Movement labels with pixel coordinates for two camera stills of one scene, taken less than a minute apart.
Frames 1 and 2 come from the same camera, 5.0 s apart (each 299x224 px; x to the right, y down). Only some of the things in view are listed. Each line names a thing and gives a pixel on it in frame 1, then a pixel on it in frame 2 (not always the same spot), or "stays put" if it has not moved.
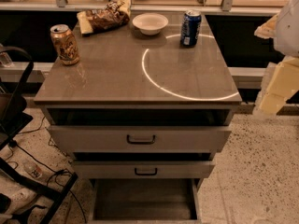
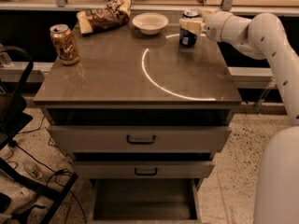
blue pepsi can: x=191 y=28 stays put
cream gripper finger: x=267 y=30 → x=213 y=22
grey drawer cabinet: x=142 y=114 stays put
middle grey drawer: x=142 y=169 stays put
